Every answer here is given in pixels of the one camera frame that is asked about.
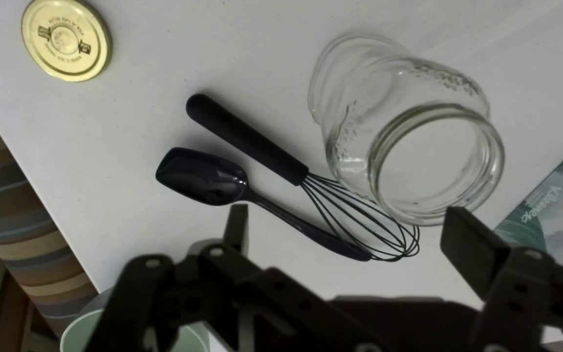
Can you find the black wire whisk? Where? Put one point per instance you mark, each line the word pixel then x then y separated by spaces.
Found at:
pixel 349 216

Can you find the black plastic spoon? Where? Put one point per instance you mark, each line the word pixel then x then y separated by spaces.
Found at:
pixel 216 181

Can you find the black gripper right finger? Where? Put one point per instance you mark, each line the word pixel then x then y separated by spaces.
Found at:
pixel 521 287

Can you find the clear glass jar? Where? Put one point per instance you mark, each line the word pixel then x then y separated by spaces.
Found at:
pixel 408 134

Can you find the gold jar lid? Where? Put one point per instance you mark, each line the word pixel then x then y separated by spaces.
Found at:
pixel 68 40

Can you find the green patterned tissue box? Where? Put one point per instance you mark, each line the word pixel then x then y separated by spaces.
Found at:
pixel 539 220

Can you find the striped sofa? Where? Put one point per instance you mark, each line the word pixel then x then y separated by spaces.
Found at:
pixel 36 253

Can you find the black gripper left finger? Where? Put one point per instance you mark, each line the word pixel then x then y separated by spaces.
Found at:
pixel 248 308

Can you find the green ceramic bowl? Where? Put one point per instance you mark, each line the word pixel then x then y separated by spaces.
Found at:
pixel 77 335

